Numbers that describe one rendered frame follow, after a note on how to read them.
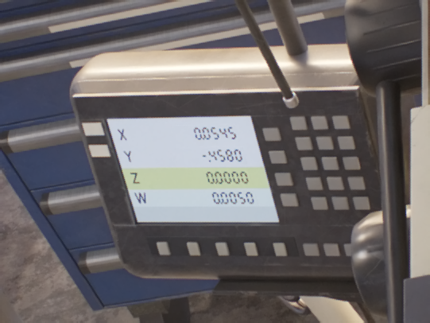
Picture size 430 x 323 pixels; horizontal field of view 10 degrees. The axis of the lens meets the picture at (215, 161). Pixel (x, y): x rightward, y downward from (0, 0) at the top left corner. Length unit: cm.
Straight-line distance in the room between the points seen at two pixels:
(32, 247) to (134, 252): 177
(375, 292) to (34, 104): 198
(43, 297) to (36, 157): 60
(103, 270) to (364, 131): 148
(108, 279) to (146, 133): 140
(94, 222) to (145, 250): 121
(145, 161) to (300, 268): 18
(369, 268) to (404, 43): 14
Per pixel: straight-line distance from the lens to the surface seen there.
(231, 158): 228
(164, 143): 231
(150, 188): 234
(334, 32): 324
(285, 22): 222
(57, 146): 348
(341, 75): 220
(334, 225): 228
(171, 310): 382
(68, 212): 359
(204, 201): 232
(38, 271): 411
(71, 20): 325
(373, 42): 144
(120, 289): 371
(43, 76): 338
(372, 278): 147
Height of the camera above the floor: 276
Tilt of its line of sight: 42 degrees down
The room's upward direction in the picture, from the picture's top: 29 degrees counter-clockwise
